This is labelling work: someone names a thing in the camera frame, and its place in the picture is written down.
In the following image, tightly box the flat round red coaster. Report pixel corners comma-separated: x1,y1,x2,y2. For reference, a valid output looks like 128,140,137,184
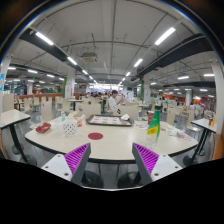
87,132,104,141

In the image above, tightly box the red white printed leaflet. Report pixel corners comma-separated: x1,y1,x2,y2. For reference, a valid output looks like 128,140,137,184
134,121,149,130

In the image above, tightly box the group of ceiling lights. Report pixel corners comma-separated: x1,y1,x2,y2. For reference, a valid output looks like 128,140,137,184
6,26,216,98

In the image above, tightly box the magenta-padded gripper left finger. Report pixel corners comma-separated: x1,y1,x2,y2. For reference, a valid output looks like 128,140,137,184
40,142,92,187

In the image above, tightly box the white table with black leg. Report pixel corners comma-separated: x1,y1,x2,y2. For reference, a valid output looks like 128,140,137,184
182,117,219,167
0,109,38,166

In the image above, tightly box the green labelled drink bottle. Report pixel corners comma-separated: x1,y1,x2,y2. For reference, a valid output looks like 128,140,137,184
145,109,162,150

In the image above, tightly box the group of beige chairs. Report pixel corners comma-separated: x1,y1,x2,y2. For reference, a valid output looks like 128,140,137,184
3,93,214,134

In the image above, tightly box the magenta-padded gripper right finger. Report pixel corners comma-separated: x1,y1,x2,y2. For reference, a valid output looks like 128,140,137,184
131,142,184,187

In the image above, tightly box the ceiling air conditioner unit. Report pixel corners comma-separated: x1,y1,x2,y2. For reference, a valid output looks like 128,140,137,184
80,51,99,64

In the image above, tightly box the white black-dotted mug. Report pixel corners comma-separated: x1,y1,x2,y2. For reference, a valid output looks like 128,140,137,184
62,119,79,136

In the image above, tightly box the white crumpled napkin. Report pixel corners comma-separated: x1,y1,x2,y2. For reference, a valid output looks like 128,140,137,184
119,113,131,122

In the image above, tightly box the clear plastic bag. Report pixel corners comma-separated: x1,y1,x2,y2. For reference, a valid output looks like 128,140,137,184
164,124,181,136

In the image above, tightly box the person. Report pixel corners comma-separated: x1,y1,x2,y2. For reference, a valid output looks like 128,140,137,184
108,89,126,113

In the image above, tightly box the crumpled food wrapper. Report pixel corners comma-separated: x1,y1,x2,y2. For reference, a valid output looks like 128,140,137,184
66,111,87,128

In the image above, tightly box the dark food tray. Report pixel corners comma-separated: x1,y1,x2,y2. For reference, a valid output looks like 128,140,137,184
85,114,135,127

